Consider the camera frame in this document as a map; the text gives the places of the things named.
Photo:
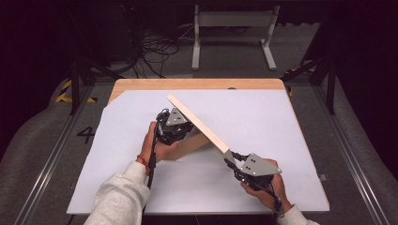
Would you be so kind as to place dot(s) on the person's right hand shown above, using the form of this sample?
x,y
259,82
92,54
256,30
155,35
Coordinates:
x,y
269,195

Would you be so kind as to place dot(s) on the white table sheet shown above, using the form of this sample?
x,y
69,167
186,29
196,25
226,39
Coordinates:
x,y
250,118

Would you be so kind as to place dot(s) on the person's left hand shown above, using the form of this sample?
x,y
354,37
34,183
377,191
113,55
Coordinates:
x,y
155,150

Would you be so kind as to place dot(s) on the wooden photo frame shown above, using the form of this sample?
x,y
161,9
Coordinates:
x,y
200,125

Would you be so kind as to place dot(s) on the white metal desk frame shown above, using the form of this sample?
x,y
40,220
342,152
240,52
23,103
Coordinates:
x,y
234,18

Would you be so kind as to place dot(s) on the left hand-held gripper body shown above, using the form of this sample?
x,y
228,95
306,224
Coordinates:
x,y
175,118

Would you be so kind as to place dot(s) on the black metal stand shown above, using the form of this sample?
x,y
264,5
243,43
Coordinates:
x,y
330,90
74,87

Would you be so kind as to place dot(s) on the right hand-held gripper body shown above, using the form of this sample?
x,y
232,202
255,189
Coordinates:
x,y
259,165

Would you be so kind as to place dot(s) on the yellow black hazard tape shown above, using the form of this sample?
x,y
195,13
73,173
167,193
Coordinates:
x,y
62,92
290,91

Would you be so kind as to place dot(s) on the aluminium floor rail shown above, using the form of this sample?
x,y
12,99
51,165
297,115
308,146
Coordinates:
x,y
353,162
47,168

